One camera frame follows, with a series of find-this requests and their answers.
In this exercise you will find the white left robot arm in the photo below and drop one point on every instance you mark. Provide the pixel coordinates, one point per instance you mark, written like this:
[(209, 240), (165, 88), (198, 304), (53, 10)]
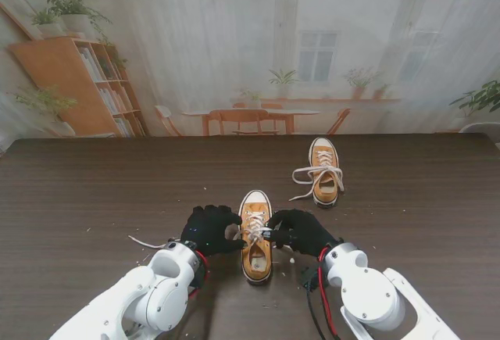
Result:
[(136, 297)]

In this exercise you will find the printed room scene backdrop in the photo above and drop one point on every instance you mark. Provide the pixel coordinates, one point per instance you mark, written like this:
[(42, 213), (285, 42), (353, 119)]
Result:
[(215, 43)]

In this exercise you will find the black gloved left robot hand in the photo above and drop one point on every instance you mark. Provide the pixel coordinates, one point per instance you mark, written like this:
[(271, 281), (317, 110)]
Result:
[(207, 230)]

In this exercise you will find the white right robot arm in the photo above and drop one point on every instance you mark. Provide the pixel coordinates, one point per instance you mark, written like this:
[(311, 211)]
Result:
[(375, 297)]

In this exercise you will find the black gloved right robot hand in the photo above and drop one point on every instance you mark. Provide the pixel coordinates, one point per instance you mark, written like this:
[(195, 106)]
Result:
[(304, 230)]

